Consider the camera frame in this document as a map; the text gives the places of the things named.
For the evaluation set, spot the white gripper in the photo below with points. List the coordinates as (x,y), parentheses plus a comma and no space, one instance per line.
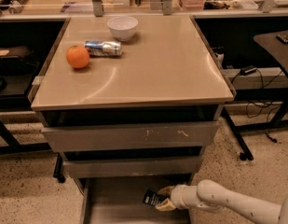
(178,197)

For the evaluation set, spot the dark blue rxbar wrapper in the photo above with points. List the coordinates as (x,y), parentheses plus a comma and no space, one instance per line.
(152,198)

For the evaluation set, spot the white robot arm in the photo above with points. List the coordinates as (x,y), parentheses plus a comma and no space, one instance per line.
(210,196)

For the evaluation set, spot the middle grey drawer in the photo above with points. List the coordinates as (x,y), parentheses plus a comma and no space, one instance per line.
(133,167)

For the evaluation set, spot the top grey drawer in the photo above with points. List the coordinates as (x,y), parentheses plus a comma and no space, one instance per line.
(132,136)

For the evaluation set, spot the open bottom grey drawer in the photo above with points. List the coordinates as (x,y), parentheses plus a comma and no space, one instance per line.
(119,200)

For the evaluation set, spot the grey drawer cabinet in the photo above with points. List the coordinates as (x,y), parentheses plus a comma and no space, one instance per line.
(166,74)

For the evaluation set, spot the black power adapter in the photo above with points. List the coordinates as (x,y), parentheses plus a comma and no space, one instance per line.
(245,71)

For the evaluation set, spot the blue silver drink can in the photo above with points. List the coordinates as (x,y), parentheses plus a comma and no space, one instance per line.
(103,48)

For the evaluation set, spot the orange fruit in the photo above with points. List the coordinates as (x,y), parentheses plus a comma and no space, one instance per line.
(77,56)

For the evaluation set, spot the white ceramic bowl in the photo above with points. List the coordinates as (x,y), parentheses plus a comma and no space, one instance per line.
(122,28)

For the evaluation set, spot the black side table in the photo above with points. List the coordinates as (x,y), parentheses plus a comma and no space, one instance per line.
(276,45)

